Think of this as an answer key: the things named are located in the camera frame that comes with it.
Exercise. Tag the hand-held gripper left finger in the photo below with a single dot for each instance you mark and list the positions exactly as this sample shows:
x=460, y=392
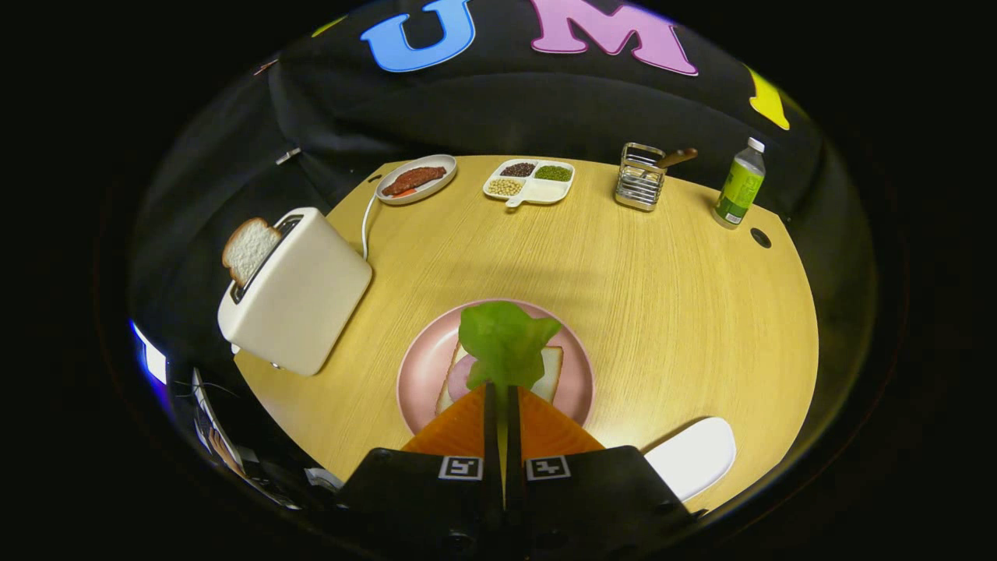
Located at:
x=491, y=436

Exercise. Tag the toasted bread slice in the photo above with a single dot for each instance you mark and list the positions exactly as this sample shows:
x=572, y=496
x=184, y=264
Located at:
x=249, y=249

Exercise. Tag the brown meat slice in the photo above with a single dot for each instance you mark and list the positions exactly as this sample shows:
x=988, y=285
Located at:
x=413, y=181

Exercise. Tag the pink plate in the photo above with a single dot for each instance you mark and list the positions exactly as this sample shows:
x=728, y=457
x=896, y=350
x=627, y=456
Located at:
x=420, y=366

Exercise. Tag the white toaster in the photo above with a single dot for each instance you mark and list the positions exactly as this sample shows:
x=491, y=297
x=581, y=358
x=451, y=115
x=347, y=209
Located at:
x=304, y=296

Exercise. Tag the bright white screen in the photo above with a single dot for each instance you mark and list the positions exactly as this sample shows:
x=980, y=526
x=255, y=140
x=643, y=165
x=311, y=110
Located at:
x=149, y=357

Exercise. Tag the white plate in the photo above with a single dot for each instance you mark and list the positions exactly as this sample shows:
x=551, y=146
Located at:
x=693, y=456

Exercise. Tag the green label plastic bottle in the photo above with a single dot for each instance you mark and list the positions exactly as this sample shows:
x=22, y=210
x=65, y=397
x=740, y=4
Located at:
x=740, y=187

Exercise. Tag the pink cloth clip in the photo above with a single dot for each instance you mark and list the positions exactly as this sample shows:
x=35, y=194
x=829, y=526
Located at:
x=265, y=67

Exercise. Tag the white divided dish with beans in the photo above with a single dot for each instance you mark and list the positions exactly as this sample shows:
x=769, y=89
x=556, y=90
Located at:
x=545, y=191

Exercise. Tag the small grey round plate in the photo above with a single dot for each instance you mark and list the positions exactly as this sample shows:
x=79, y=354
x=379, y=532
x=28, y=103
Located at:
x=440, y=185

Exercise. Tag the white cloth clip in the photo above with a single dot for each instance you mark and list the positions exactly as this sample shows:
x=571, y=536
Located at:
x=288, y=156

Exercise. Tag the white bread slice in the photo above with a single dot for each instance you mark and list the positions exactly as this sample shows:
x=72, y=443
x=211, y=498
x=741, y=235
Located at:
x=551, y=374

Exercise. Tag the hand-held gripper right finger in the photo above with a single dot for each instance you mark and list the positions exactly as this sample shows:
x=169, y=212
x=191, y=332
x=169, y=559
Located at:
x=514, y=436

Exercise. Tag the black backdrop cloth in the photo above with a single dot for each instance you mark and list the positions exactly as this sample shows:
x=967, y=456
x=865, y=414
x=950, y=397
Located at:
x=545, y=109

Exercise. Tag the pink ham slice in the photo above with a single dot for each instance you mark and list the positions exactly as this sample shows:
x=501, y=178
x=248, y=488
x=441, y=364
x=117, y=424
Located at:
x=461, y=382

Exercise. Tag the green lettuce leaf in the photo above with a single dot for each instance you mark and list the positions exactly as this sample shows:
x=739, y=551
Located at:
x=506, y=343

